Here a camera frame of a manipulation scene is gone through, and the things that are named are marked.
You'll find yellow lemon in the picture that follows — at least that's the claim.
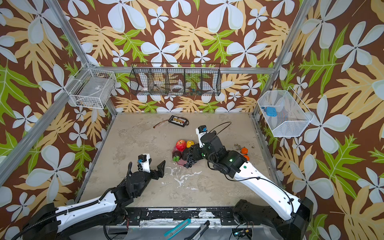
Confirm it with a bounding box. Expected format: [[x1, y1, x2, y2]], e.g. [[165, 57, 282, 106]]
[[187, 141, 195, 148]]

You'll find black grape bunch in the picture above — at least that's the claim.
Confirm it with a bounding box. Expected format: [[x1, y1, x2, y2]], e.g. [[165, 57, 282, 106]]
[[182, 148, 197, 169]]

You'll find red apple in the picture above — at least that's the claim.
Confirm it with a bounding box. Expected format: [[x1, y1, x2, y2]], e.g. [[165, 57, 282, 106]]
[[176, 140, 187, 152]]

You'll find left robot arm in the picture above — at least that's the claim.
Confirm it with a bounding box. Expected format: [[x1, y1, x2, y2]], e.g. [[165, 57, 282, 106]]
[[13, 160, 166, 240]]

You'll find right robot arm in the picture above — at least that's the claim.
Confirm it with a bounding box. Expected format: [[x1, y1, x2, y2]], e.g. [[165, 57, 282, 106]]
[[185, 126, 314, 240]]

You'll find teal utility knife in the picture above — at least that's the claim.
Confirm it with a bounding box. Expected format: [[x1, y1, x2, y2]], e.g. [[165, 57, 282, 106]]
[[164, 219, 191, 240]]

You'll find blue object in basket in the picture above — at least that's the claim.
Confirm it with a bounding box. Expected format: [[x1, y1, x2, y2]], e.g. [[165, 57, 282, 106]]
[[264, 107, 278, 117]]

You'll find black tool front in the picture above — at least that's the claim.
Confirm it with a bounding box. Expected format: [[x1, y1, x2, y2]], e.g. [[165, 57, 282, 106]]
[[184, 220, 210, 240]]

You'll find white mesh basket right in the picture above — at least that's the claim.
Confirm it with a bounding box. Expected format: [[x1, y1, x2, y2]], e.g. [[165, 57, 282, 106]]
[[258, 88, 315, 138]]

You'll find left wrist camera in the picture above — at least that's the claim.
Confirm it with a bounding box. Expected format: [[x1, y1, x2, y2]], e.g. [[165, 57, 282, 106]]
[[138, 154, 152, 173]]

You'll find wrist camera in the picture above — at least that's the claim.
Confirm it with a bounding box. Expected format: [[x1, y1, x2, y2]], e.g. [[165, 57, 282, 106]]
[[138, 154, 152, 173], [196, 125, 208, 148]]

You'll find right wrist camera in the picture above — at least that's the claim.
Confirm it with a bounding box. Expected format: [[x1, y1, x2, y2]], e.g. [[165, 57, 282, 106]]
[[196, 125, 208, 148]]

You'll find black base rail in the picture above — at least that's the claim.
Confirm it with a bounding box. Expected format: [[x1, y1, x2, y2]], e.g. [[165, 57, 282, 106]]
[[126, 207, 237, 226]]

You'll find black wire basket rear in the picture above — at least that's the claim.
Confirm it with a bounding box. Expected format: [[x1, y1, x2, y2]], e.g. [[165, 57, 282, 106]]
[[128, 63, 222, 96]]

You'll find white wire basket left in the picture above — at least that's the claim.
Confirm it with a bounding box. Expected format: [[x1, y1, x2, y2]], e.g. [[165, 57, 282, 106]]
[[67, 64, 117, 109]]

